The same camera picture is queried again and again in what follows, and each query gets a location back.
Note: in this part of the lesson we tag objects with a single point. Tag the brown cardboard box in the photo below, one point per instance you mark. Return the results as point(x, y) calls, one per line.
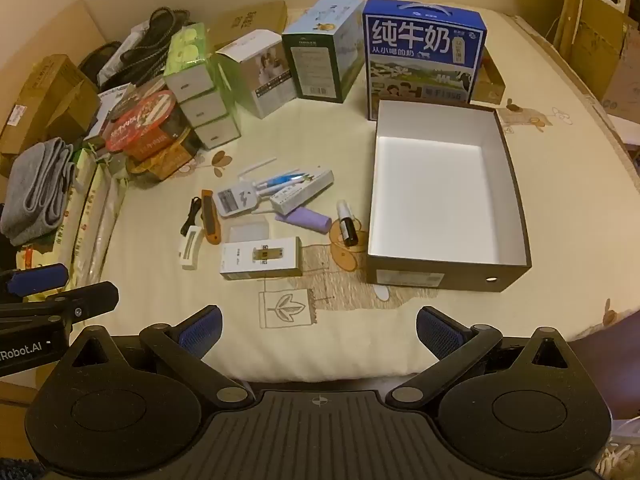
point(45, 100)

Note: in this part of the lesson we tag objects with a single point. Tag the grey folded cloth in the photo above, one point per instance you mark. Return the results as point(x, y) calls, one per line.
point(35, 190)

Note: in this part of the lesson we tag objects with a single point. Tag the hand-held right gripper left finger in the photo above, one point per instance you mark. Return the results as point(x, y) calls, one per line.
point(200, 336)

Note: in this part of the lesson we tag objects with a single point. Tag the red lid instant meal bowl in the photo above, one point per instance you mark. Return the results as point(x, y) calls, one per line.
point(142, 120)

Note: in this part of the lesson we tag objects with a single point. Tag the small dark bottle white cap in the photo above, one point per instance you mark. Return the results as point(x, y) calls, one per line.
point(348, 227)

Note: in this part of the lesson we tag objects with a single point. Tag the white green photo box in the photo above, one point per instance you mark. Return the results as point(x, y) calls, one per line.
point(260, 75)

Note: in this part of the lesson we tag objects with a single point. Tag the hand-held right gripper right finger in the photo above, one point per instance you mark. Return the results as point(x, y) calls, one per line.
point(439, 332)

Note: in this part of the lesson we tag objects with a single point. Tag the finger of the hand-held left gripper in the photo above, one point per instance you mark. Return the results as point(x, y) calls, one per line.
point(75, 300)
point(42, 280)

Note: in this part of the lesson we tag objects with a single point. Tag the green wrapped tissue pack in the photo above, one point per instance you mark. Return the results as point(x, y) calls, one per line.
point(200, 85)

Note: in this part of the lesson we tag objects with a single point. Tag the stack of pale food packets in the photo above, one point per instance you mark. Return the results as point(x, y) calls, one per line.
point(90, 210)

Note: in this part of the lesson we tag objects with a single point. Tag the orange yellow instant meal bowl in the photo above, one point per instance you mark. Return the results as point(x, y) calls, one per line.
point(167, 157)

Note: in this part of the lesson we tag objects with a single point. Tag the purple cylinder tube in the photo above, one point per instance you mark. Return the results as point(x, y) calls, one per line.
point(307, 220)

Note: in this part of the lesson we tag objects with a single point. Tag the blue milk carton box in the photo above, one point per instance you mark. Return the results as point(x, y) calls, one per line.
point(422, 55)

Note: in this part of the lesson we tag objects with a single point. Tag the orange utility knife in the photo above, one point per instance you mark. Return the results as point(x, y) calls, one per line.
point(210, 217)

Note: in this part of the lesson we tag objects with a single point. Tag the stack of cardboard boxes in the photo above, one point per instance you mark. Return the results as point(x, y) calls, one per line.
point(600, 35)

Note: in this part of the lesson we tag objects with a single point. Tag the small white charger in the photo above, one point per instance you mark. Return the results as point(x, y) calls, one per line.
point(191, 249)

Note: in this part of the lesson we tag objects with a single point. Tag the flat cardboard box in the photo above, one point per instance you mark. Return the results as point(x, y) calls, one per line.
point(250, 20)

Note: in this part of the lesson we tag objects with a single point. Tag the long white product box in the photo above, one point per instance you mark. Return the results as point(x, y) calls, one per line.
point(305, 190)

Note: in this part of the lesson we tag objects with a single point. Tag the brown storage box white inside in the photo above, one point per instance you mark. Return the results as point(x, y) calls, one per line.
point(440, 185)

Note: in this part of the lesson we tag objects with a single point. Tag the dark green product box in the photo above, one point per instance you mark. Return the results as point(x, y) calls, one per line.
point(320, 60)

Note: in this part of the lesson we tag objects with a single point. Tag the wooden board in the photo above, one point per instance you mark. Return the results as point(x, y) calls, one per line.
point(60, 35)

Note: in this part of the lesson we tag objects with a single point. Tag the white wifi repeater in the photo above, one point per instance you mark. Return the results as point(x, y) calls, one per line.
point(235, 200)

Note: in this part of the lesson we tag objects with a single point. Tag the white box gold label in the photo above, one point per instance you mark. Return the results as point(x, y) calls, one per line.
point(260, 259)

